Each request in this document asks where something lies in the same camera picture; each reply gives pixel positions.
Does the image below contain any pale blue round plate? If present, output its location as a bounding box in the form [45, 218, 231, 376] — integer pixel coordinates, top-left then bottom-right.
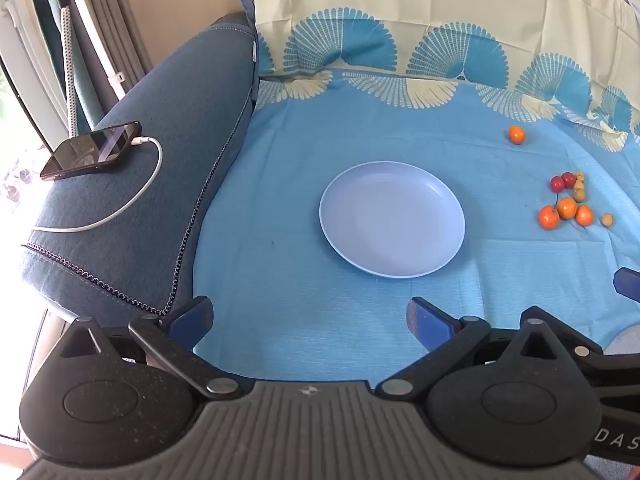
[319, 161, 466, 280]

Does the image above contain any white charging cable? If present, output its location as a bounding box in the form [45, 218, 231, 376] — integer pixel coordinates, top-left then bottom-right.
[30, 135, 165, 233]

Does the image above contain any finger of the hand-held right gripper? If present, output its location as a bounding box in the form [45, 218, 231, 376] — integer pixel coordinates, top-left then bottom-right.
[614, 267, 640, 305]
[592, 352, 640, 461]

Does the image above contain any grey curtain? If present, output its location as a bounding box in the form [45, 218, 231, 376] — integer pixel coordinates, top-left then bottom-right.
[65, 0, 153, 103]

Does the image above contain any spotted white strap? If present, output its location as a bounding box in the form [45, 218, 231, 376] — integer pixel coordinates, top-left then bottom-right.
[59, 2, 78, 136]

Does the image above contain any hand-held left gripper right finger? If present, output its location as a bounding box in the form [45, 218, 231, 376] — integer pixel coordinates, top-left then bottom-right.
[375, 297, 606, 403]

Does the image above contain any white window frame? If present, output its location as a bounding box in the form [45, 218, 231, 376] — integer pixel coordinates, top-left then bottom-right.
[0, 0, 76, 126]

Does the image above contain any black smartphone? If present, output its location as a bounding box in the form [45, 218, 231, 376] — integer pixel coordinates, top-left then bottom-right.
[40, 121, 142, 181]

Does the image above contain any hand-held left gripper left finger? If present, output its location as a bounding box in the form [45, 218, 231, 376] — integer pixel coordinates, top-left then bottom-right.
[52, 296, 241, 401]

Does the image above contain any blue fan-print sheet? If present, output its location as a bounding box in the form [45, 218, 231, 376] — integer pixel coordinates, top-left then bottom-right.
[192, 0, 640, 381]

